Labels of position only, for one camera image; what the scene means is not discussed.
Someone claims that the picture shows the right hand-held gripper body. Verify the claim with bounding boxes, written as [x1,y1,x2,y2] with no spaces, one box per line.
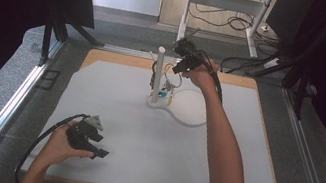
[170,36,208,69]

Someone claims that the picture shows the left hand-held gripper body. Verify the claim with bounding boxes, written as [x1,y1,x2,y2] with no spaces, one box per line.
[63,110,108,156]

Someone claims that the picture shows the silver metal key ring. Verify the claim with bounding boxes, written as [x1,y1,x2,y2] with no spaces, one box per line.
[160,68,186,97]

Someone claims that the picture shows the white key stand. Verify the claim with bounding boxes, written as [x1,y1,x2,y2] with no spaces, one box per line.
[137,44,221,131]

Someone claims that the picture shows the green rope brown leather keychain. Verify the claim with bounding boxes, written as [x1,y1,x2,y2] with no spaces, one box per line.
[147,59,160,92]

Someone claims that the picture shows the person's right hand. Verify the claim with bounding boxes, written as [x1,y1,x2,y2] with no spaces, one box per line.
[181,54,222,95]

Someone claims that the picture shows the person's left hand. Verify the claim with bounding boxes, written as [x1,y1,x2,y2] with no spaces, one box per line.
[35,114,100,178]

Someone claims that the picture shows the white table mat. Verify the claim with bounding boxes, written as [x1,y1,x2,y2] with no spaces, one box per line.
[20,49,301,183]

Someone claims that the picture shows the white power strip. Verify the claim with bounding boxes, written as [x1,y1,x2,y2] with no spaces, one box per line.
[263,55,282,71]

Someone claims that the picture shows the black tripod legs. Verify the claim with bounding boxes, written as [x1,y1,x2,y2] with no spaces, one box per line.
[36,13,110,78]

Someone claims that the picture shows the black metal stand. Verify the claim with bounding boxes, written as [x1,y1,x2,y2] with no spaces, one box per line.
[242,0,326,125]

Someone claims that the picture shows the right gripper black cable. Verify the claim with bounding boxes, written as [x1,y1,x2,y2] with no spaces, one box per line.
[188,49,232,105]

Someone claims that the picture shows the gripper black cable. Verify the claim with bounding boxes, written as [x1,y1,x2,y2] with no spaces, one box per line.
[188,49,232,105]
[12,103,92,183]

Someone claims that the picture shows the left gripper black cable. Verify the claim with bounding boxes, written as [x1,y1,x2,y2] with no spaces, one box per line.
[12,103,92,183]

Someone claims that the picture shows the black floor cables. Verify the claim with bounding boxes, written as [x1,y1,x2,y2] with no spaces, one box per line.
[179,1,287,83]

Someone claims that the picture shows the white desk frame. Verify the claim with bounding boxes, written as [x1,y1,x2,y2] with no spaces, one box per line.
[175,0,275,61]

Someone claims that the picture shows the small black frame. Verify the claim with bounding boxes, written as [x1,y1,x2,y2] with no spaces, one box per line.
[35,67,61,93]

